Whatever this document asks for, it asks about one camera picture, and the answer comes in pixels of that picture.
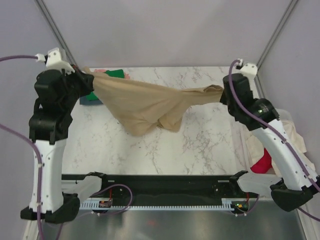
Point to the red t shirt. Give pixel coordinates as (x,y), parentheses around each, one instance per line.
(264,164)

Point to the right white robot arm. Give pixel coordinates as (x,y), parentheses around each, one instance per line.
(297,183)

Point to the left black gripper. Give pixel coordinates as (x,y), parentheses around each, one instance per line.
(87,79)

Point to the cream t shirt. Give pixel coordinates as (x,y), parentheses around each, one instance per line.
(297,135)

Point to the right aluminium frame post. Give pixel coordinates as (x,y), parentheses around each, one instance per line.
(277,31)

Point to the aluminium frame post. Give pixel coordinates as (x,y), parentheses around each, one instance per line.
(56,32)
(277,31)

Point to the folded green t shirt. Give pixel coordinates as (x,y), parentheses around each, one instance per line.
(91,96)

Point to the left aluminium frame post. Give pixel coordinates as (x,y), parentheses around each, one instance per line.
(56,32)

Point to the tan t shirt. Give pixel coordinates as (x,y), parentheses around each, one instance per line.
(141,107)

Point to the white plastic basket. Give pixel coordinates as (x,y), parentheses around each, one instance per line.
(246,150)

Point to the folded pink t shirt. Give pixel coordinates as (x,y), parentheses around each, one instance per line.
(118,73)

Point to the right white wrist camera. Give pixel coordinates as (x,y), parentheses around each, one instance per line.
(247,69)

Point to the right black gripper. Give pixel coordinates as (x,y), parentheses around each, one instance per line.
(223,99)

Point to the folded blue t shirt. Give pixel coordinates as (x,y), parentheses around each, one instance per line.
(86,102)

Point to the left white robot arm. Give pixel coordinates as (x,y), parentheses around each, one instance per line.
(49,125)

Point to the white cable duct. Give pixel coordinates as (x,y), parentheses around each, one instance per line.
(97,205)

